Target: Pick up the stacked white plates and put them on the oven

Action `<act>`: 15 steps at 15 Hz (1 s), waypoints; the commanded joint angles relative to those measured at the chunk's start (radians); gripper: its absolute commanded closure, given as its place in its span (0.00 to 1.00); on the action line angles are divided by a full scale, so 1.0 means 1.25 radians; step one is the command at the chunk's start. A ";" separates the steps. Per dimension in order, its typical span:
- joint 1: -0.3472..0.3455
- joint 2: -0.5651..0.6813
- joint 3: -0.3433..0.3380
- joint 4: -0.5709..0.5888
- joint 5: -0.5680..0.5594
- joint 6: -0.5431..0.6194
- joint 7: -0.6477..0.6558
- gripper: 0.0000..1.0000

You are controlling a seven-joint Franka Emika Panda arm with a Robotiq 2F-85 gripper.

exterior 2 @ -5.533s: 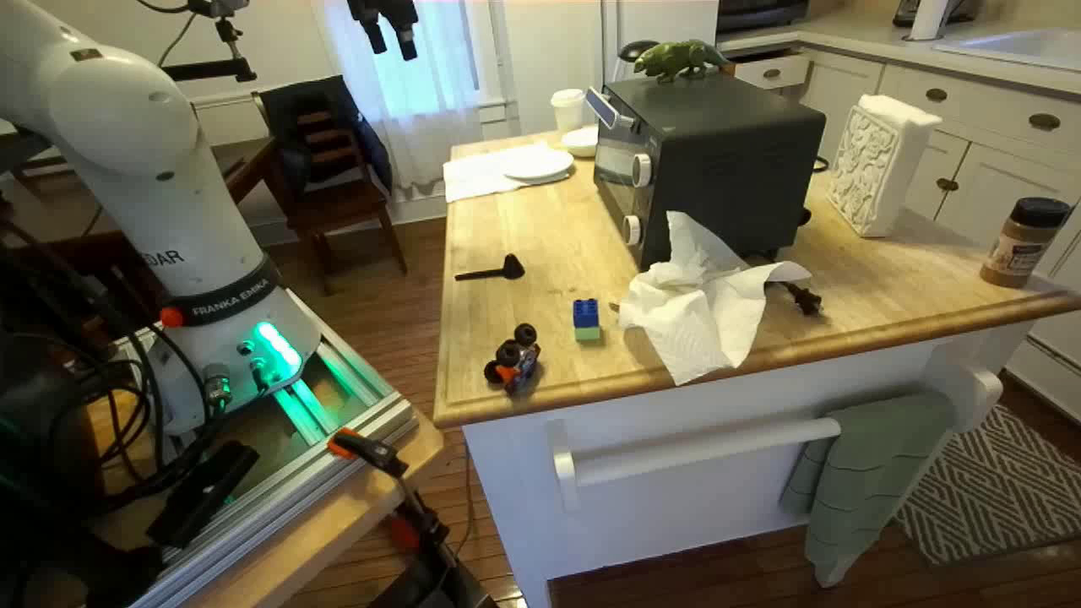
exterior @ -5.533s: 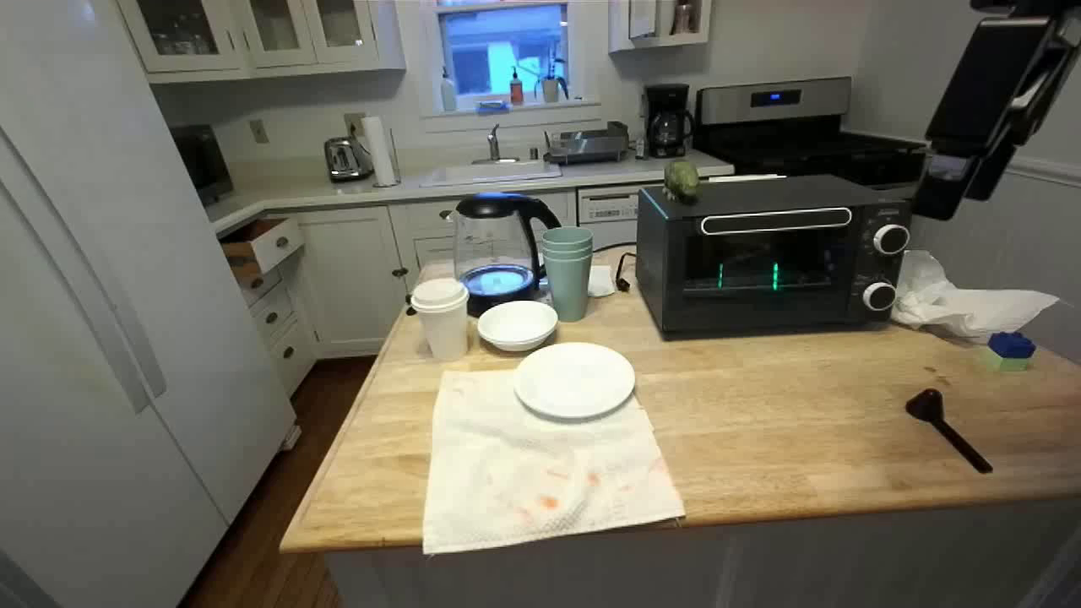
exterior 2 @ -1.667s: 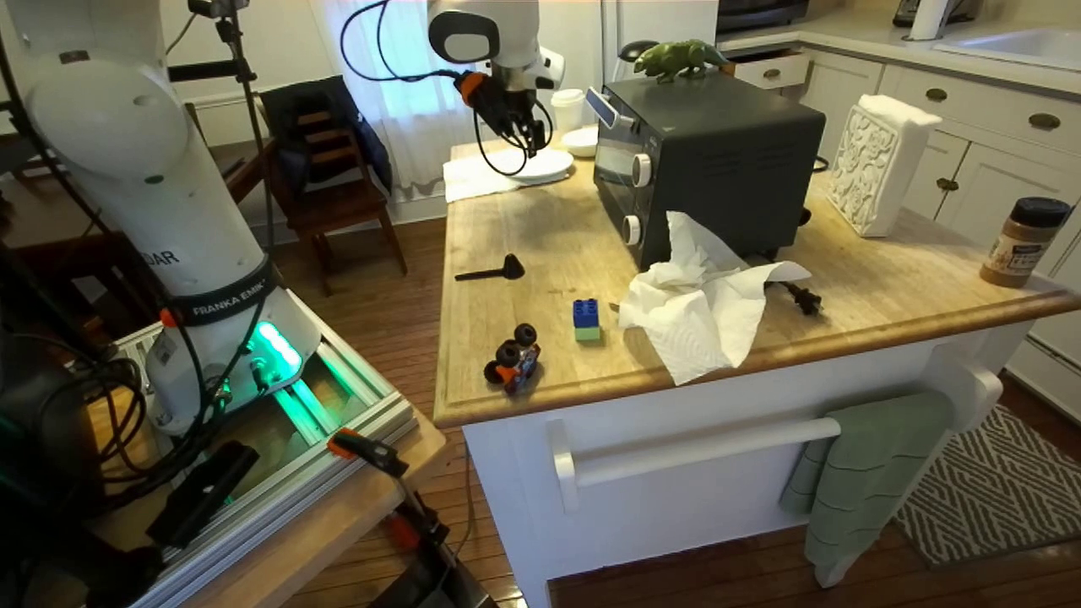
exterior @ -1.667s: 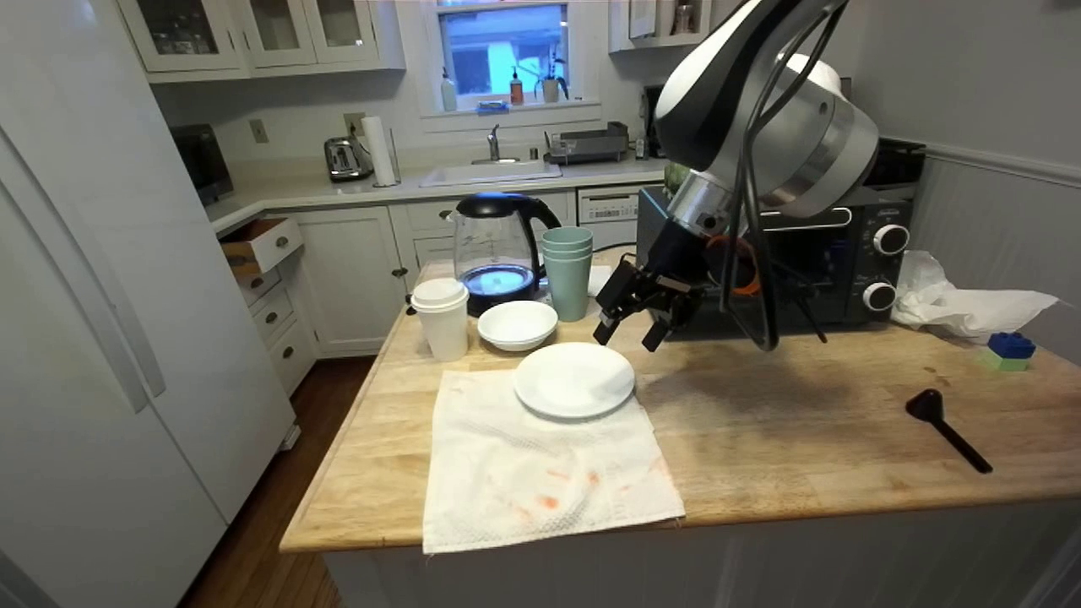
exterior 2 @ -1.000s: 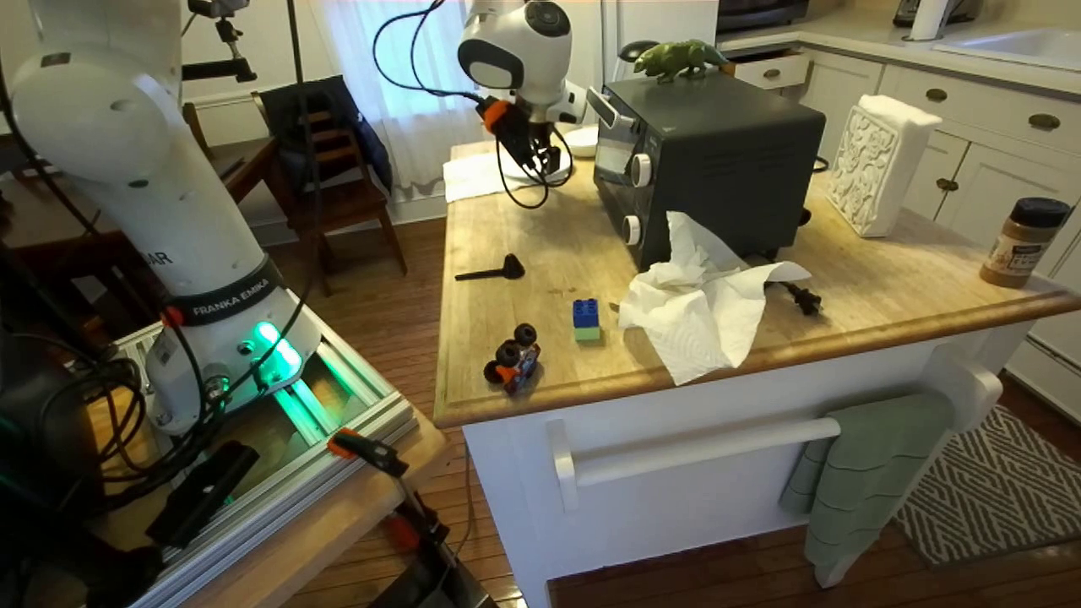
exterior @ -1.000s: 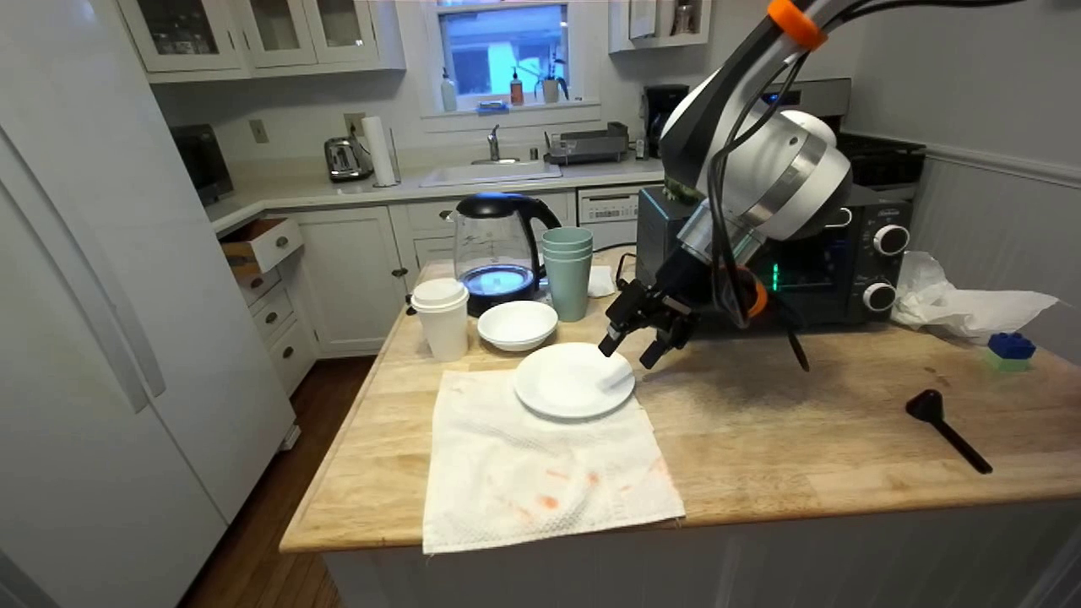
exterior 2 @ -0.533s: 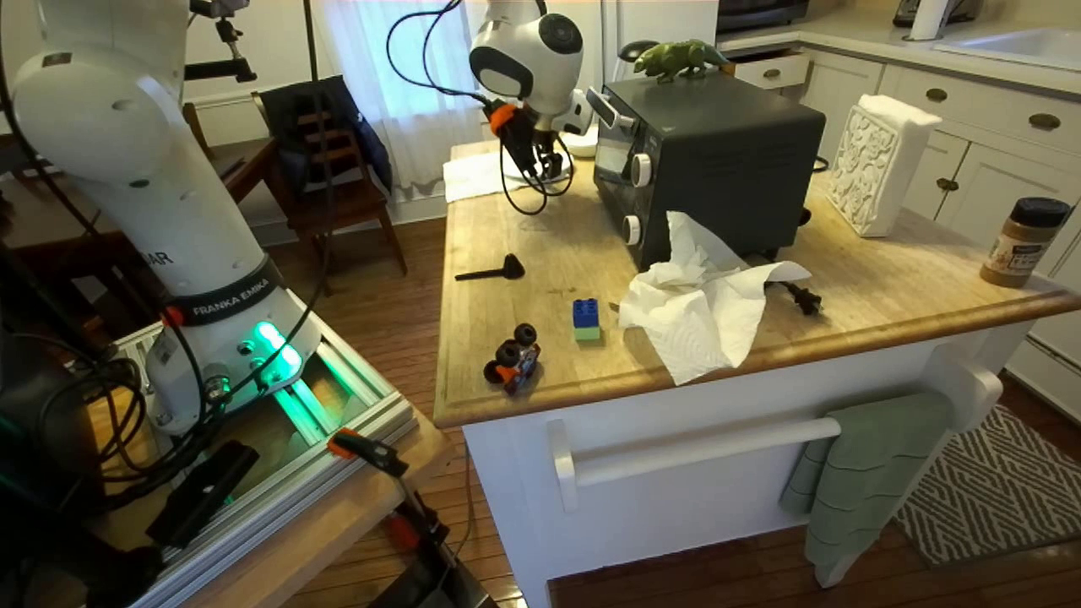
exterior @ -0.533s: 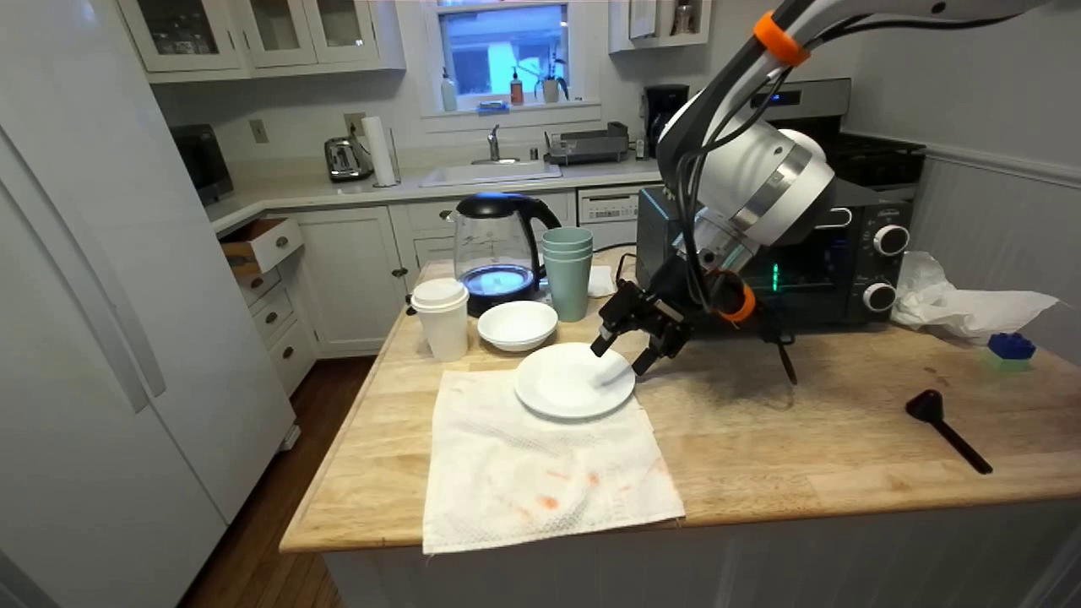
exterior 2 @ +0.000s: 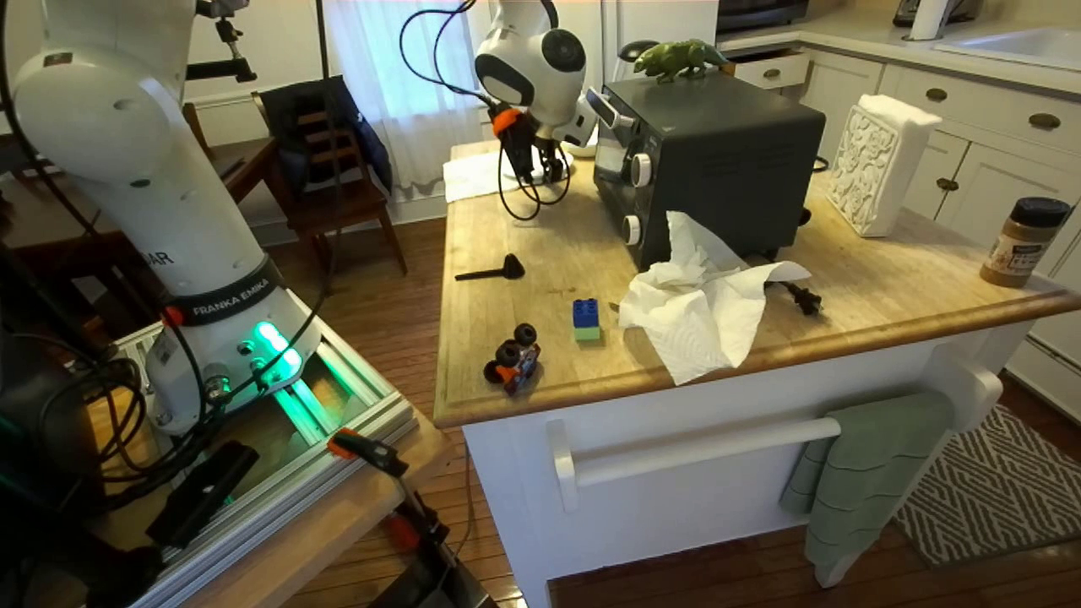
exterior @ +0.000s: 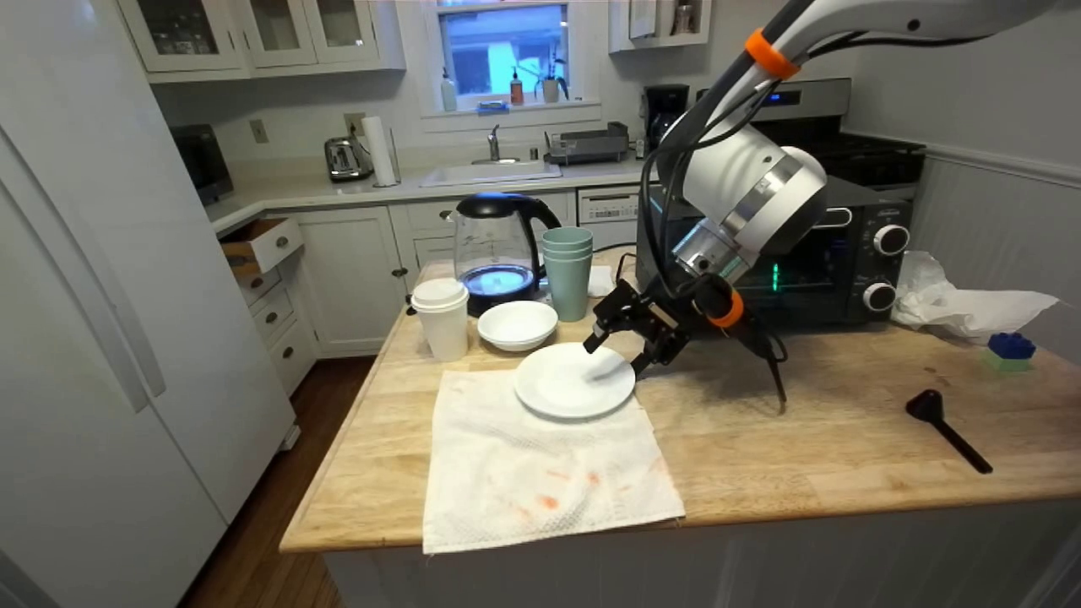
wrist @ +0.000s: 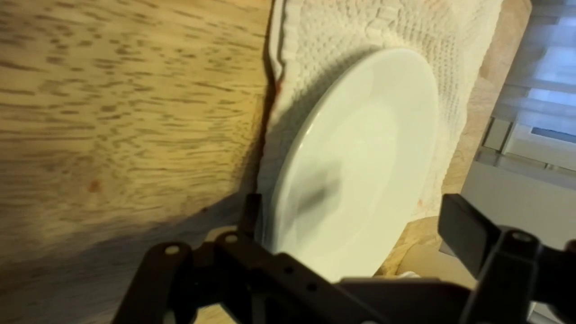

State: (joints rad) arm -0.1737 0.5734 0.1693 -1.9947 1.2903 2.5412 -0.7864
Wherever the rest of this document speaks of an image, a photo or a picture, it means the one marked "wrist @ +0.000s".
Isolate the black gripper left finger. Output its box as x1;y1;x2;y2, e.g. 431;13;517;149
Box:
114;191;388;324

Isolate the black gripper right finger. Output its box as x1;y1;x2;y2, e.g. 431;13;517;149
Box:
438;193;576;324

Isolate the white round plate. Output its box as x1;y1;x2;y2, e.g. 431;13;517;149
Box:
260;47;442;284

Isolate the flat white paper towel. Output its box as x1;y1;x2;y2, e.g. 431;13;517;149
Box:
256;0;506;279

